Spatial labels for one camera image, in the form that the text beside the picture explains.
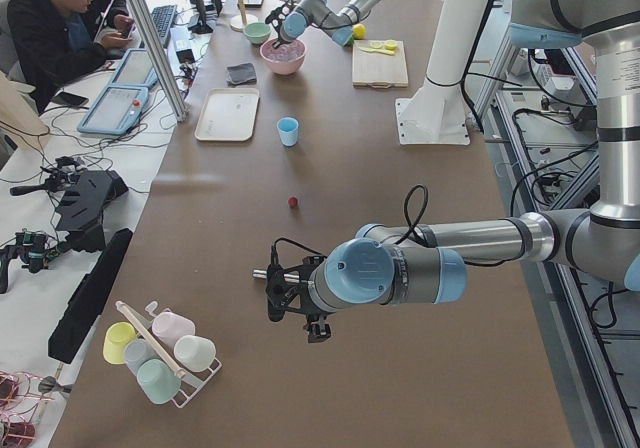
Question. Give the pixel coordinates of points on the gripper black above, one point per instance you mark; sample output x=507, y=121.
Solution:
x=283, y=33
x=316, y=329

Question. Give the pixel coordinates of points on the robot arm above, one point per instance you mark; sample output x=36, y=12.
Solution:
x=291, y=19
x=427, y=263

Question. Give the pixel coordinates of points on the clear ice cubes heap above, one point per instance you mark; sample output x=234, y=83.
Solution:
x=285, y=53

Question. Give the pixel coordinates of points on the light blue cup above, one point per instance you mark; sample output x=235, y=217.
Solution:
x=288, y=130

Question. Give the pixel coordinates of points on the white cup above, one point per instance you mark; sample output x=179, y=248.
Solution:
x=194, y=352

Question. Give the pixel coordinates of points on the pink cup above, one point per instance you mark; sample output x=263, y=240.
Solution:
x=169, y=327

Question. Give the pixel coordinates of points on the mint green cup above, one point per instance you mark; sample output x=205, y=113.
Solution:
x=158, y=381

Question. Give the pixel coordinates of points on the grey cup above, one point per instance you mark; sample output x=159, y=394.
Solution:
x=136, y=353

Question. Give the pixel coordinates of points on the yellow cup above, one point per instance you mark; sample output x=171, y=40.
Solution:
x=117, y=338

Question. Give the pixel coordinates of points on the pink bowl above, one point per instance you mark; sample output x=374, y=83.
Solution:
x=285, y=68

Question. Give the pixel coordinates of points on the green bowl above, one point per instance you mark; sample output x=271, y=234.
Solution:
x=257, y=33

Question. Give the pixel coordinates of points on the grey microfibre cloth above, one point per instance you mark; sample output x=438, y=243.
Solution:
x=241, y=74

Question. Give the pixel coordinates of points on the steel muddler black tip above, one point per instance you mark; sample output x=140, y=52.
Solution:
x=288, y=277

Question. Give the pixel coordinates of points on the whole yellow lemon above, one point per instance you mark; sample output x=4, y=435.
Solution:
x=358, y=31

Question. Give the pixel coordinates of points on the cream serving tray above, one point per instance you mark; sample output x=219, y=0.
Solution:
x=228, y=115

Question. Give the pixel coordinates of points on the wooden cutting board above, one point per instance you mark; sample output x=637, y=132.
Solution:
x=377, y=70

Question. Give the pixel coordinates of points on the yellow plastic knife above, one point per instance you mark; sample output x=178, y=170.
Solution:
x=382, y=51

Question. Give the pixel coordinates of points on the black keyboard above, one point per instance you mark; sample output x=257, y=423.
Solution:
x=163, y=18

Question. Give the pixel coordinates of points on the blue teach pendant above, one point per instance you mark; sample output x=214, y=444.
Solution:
x=135, y=68
x=117, y=109

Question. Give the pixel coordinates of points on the seated person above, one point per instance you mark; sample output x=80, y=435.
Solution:
x=58, y=41

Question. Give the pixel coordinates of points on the black smartphone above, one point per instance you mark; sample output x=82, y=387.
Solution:
x=69, y=99

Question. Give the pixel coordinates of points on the black long bar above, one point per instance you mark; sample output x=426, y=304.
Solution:
x=88, y=300

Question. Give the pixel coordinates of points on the white wire cup rack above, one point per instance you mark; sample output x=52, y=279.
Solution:
x=192, y=383

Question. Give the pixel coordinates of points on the aluminium frame post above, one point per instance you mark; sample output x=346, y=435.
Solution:
x=158, y=57

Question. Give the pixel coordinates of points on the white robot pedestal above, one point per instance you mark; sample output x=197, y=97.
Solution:
x=435, y=114

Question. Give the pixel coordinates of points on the black stand bracket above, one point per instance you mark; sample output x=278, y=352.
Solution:
x=82, y=205

